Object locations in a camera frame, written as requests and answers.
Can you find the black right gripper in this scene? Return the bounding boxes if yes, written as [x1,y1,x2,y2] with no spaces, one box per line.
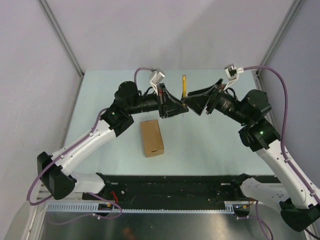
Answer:
[181,78,252,127]

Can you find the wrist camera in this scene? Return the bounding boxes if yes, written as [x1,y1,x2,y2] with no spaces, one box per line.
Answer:
[150,68,165,94]
[224,63,244,88]

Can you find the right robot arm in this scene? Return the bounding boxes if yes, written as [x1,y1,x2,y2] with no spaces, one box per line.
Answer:
[182,80,320,232]

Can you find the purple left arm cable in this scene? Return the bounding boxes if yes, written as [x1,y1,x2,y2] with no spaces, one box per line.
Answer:
[26,66,157,226]

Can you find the right aluminium frame post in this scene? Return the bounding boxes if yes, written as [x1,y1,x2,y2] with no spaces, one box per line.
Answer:
[256,0,305,76]

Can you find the grey slotted cable duct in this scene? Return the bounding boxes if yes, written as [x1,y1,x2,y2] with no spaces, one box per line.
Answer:
[45,201,234,214]

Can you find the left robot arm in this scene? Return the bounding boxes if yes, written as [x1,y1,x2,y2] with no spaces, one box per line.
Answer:
[37,81,189,200]

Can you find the left aluminium frame post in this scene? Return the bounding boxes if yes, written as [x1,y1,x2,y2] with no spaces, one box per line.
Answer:
[37,0,84,79]

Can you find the aluminium frame post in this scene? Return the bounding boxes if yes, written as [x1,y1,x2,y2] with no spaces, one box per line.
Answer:
[256,0,305,76]
[37,0,84,79]

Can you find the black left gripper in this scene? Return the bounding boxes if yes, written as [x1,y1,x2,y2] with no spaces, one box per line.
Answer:
[127,83,189,119]

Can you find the yellow utility knife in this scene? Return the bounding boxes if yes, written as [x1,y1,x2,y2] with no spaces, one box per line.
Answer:
[181,75,187,98]

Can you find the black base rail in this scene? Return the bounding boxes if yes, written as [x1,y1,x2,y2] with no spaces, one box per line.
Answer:
[51,172,283,217]

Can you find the brown cardboard express box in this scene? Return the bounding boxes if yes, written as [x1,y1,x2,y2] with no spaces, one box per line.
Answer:
[140,119,165,158]

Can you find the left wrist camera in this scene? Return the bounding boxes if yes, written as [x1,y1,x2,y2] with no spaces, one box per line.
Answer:
[150,68,165,94]

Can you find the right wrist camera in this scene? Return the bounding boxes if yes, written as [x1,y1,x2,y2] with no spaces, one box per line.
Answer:
[224,63,244,88]

